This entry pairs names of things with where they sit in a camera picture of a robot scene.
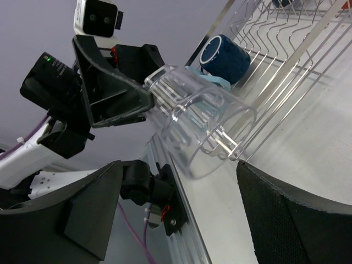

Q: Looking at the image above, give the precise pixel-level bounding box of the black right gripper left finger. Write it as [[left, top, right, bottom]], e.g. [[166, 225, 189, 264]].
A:
[[1, 161, 123, 263]]

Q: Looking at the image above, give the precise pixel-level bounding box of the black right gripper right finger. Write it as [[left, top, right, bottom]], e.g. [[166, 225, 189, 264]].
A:
[[236, 161, 351, 263]]

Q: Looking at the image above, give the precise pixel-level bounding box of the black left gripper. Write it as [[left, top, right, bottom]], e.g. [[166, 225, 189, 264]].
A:
[[20, 35, 164, 159]]

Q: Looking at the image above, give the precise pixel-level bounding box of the clear plastic cup front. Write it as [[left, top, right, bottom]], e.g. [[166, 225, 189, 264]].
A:
[[144, 65, 257, 179]]

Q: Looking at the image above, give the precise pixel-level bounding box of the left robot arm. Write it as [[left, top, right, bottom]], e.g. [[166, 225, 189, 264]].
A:
[[1, 35, 164, 199]]

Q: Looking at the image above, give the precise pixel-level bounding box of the light blue cup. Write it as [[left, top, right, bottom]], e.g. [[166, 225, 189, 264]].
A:
[[185, 66, 232, 91]]

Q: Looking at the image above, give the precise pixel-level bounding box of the dark blue mug front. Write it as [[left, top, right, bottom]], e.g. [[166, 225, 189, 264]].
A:
[[199, 34, 251, 85]]

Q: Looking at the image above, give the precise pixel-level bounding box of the dark blue mug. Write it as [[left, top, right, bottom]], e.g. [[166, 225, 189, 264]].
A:
[[199, 34, 251, 85], [272, 0, 292, 8]]

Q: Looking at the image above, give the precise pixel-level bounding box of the dark blue mug rear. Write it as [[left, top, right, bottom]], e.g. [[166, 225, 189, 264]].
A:
[[272, 0, 292, 8]]

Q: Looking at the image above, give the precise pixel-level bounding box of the orange ceramic cup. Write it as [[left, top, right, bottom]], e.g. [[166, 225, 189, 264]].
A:
[[335, 0, 352, 18]]

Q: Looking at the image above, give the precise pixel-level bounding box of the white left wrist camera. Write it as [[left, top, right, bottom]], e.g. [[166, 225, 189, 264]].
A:
[[73, 0, 124, 48]]

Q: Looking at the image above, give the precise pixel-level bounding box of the aluminium frame rail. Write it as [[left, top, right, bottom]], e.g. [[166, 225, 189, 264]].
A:
[[141, 135, 212, 263]]

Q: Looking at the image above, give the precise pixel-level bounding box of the metal wire dish rack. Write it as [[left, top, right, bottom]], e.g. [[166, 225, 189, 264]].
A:
[[187, 1, 351, 158]]

